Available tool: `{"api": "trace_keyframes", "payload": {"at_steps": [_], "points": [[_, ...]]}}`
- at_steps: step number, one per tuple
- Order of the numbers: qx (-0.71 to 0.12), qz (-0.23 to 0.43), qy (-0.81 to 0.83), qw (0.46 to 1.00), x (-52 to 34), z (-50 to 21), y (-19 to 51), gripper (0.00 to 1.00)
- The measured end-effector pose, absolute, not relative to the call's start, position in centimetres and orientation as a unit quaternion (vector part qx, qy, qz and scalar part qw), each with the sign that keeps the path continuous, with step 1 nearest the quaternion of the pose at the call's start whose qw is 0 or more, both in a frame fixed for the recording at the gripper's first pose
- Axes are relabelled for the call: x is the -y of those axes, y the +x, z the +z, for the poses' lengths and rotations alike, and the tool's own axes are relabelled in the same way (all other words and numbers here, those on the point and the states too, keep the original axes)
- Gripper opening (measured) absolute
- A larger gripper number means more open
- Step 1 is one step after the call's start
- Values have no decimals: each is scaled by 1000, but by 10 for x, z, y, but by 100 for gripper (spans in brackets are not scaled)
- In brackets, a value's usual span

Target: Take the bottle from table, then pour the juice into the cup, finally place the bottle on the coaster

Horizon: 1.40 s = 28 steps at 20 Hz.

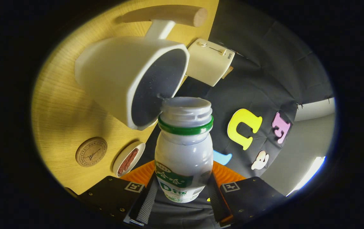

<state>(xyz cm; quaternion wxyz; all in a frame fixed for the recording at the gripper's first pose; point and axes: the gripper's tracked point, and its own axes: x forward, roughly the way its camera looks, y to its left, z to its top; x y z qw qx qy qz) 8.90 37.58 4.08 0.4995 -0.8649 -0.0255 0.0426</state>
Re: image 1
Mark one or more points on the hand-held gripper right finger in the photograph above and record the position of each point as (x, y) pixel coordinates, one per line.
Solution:
(215, 200)

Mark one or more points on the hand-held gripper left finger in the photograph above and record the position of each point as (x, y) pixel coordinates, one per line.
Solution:
(146, 203)

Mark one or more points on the round wooden coaster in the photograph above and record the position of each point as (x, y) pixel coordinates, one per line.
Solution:
(91, 152)

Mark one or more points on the brown meat patty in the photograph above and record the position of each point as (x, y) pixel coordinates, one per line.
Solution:
(128, 161)

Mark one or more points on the white round plate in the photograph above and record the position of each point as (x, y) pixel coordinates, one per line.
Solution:
(121, 159)

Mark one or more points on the wooden table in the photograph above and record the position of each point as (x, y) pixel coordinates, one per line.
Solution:
(57, 111)

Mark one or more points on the brown toast slice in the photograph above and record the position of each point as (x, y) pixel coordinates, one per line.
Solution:
(228, 72)

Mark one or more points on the cream toaster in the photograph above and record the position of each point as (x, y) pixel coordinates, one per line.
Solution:
(209, 62)

